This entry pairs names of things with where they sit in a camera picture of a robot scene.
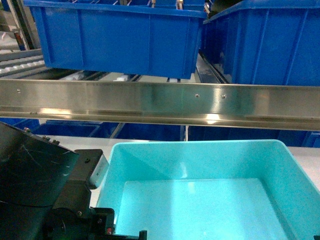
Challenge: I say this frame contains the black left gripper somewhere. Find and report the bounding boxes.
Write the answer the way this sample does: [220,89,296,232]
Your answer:
[43,149,147,240]

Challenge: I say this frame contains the teal plastic bin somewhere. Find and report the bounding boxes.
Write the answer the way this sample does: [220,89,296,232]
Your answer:
[97,139,320,240]

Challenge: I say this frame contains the roller conveyor track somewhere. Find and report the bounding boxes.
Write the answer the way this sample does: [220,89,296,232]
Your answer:
[0,49,46,78]

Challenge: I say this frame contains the blue bin upper left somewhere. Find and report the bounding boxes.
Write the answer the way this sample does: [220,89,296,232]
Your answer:
[24,0,207,79]

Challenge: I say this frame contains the blue bin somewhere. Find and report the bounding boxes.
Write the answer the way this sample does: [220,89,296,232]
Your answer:
[200,0,320,87]
[24,0,207,79]

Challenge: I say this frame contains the blue bin upper right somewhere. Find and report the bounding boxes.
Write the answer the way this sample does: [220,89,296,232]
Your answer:
[200,0,320,87]

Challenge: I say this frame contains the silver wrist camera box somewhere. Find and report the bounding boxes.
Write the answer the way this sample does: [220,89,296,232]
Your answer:
[88,153,109,190]

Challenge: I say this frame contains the stainless steel shelf rail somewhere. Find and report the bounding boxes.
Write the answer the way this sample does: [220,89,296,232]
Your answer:
[0,79,320,131]

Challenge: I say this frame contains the blue bins under rail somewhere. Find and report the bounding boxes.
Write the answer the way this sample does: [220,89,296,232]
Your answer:
[0,117,320,148]

